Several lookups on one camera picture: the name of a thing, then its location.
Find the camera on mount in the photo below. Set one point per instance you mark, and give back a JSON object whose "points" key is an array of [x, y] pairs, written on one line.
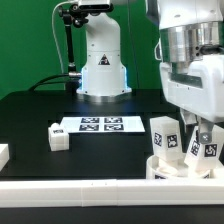
{"points": [[94, 5]]}

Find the white marker sheet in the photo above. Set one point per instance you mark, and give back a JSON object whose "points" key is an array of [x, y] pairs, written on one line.
{"points": [[108, 124]]}

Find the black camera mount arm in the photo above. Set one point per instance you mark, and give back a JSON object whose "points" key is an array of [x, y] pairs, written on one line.
{"points": [[74, 16]]}

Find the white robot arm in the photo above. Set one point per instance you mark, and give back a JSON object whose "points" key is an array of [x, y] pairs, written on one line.
{"points": [[190, 50]]}

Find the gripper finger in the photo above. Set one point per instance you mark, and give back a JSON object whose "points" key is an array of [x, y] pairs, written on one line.
{"points": [[188, 117], [205, 128]]}

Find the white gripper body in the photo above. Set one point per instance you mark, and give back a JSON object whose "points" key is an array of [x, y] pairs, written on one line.
{"points": [[206, 100]]}

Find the white U-shaped fence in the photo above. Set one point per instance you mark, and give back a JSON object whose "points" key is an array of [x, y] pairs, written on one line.
{"points": [[87, 193]]}

